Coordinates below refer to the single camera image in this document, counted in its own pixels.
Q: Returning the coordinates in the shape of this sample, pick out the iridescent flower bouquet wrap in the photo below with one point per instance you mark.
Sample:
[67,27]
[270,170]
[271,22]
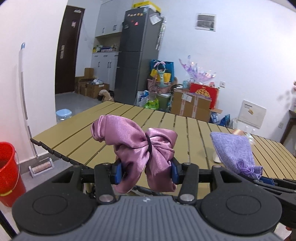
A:
[197,73]

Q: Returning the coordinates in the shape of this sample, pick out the large taped cardboard box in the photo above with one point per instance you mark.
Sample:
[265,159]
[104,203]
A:
[191,105]

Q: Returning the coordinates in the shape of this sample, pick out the red gift box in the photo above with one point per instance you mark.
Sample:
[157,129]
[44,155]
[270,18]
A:
[206,91]

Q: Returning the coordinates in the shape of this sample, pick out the dried flowers in vase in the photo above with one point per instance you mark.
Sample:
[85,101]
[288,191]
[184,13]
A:
[294,87]

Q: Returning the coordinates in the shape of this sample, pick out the lilac drawstring pouch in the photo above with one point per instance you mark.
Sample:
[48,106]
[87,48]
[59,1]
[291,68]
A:
[235,153]

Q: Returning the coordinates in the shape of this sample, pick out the open cardboard boxes by door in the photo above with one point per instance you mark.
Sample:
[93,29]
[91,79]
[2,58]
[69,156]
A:
[88,85]

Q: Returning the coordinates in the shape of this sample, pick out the folding slatted camping table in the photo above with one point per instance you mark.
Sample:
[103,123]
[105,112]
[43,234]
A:
[88,138]

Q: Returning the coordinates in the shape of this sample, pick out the red plastic bucket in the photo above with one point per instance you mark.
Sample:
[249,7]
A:
[11,183]

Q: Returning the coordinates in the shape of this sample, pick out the dark grey refrigerator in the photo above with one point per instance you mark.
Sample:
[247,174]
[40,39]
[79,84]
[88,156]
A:
[138,46]

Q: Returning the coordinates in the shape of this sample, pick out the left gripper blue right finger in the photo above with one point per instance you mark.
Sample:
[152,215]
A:
[175,171]

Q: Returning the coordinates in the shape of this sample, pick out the dark brown door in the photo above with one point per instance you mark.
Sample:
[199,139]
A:
[67,49]

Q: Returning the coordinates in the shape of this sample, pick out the wall air vent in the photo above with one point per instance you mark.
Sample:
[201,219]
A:
[206,22]

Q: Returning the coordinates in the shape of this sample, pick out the white wall heater panel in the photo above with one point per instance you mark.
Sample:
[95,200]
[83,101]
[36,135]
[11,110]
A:
[252,114]

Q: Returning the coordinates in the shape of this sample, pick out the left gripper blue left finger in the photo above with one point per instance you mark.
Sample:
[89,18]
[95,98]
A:
[117,171]

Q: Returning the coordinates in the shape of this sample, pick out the white kitchen cabinets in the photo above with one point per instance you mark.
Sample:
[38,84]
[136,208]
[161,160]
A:
[106,42]

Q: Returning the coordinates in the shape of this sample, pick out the blue gift bag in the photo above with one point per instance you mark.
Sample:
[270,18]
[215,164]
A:
[162,70]

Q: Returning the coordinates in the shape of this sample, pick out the green snack bag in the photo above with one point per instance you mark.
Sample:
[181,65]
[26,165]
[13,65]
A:
[152,104]

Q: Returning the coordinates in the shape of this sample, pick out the light blue stool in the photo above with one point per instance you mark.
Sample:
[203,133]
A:
[63,114]

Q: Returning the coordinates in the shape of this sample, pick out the dark wooden side table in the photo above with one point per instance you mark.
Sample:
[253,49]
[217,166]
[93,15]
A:
[290,124]

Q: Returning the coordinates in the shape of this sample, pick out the purple satin bow scrunchie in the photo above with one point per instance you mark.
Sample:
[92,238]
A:
[140,151]

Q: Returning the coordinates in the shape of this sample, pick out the pink brown sponge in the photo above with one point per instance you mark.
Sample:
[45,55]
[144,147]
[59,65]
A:
[238,132]

